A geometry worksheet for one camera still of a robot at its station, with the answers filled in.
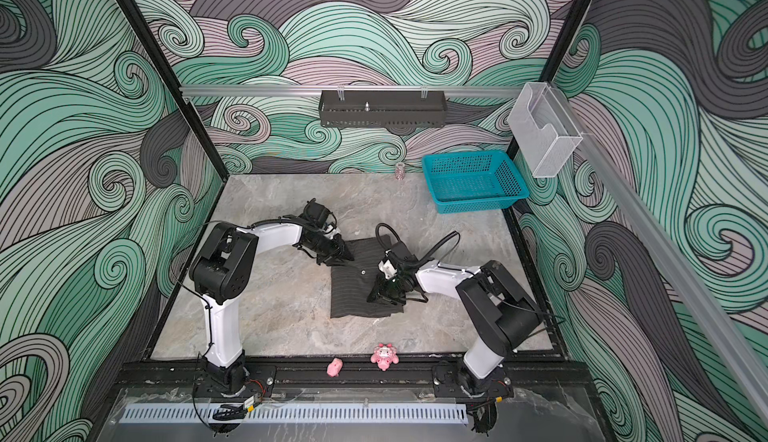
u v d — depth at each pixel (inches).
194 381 28.6
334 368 29.0
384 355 29.3
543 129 31.2
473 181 42.1
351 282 34.4
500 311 17.8
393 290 30.1
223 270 20.9
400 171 46.1
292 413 27.5
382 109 37.4
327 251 33.8
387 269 33.6
